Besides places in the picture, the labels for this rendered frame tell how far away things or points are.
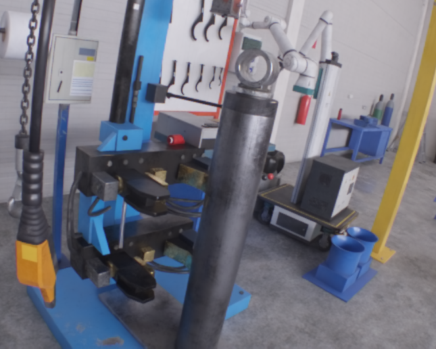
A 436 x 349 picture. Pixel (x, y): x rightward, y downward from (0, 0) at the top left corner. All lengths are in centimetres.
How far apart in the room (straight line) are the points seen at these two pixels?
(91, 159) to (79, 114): 200
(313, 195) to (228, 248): 212
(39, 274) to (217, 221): 84
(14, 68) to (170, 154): 186
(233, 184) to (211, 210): 15
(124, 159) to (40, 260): 102
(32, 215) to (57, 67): 148
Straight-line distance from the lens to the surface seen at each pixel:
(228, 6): 180
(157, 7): 199
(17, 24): 209
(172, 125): 223
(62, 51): 219
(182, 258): 213
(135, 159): 180
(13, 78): 336
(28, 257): 85
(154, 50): 199
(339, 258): 305
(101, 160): 170
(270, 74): 137
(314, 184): 355
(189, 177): 196
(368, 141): 839
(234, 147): 138
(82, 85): 228
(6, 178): 359
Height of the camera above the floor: 160
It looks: 15 degrees down
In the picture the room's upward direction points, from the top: 11 degrees clockwise
